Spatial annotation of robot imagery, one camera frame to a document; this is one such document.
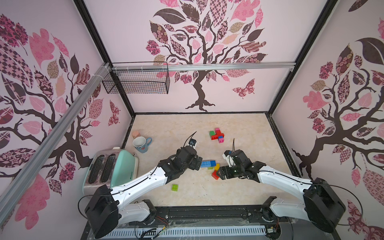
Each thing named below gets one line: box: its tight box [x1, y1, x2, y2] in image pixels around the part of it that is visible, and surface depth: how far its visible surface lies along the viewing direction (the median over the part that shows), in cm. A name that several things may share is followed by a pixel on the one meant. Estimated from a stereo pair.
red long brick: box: [211, 133, 225, 140], surface depth 106 cm
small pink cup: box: [132, 131, 141, 139], surface depth 96 cm
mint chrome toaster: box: [82, 149, 139, 197], surface depth 74 cm
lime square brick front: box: [171, 184, 179, 192], surface depth 83 cm
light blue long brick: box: [201, 160, 211, 168], surface depth 89 cm
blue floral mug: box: [132, 136, 153, 154], surface depth 94 cm
